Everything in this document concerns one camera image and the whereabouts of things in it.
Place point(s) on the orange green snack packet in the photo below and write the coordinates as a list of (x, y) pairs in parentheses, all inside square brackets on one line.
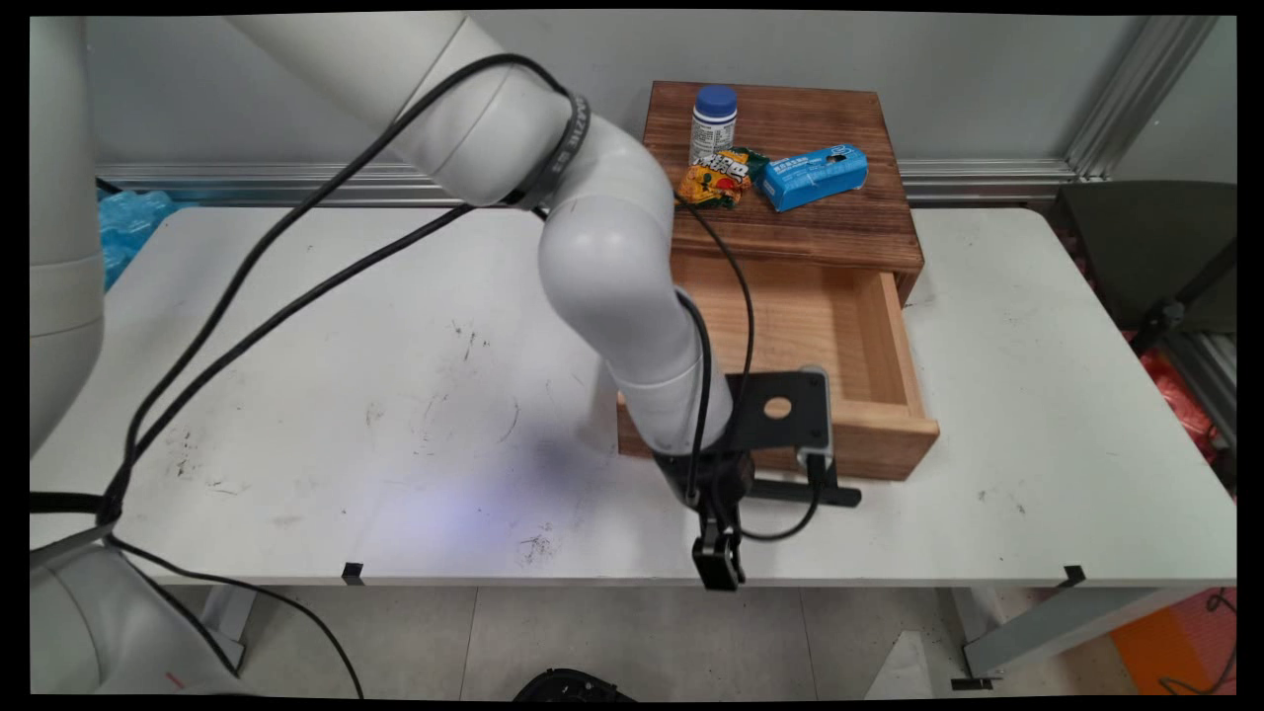
[(716, 180)]

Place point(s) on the blue cardboard box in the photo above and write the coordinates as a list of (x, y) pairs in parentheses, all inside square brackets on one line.
[(815, 176)]

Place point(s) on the white table leg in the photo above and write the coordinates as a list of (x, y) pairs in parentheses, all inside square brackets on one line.
[(1066, 622), (222, 622)]

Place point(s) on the wooden cabinet box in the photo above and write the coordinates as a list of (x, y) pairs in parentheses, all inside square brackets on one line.
[(800, 188)]

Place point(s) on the round black floor object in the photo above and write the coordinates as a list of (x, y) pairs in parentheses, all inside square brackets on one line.
[(573, 686)]

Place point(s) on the white bottle blue cap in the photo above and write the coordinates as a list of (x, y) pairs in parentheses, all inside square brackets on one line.
[(713, 123)]

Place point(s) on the red plastic bag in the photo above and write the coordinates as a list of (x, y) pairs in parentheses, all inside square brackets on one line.
[(1180, 395)]

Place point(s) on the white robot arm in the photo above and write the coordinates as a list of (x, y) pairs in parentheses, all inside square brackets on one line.
[(592, 247)]

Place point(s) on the black tape marker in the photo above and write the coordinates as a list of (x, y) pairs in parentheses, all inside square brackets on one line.
[(1072, 576), (353, 572)]

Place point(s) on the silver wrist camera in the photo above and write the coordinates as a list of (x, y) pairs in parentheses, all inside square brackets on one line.
[(818, 415)]

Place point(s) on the wooden drawer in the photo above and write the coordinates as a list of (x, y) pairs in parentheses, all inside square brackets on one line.
[(839, 336)]

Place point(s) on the horizontal aluminium frame rail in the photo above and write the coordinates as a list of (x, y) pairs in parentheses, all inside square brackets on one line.
[(296, 180)]

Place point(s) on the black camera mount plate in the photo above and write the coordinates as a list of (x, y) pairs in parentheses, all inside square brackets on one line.
[(780, 425)]

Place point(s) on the orange floor mat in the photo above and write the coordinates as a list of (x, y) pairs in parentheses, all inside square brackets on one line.
[(1180, 642)]

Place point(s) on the blue plastic bag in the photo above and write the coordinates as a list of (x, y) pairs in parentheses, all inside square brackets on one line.
[(128, 232)]

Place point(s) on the slanted aluminium frame rail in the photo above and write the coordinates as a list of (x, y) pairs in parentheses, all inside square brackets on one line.
[(1145, 94)]

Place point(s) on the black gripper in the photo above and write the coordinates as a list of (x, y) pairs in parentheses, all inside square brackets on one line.
[(716, 479)]

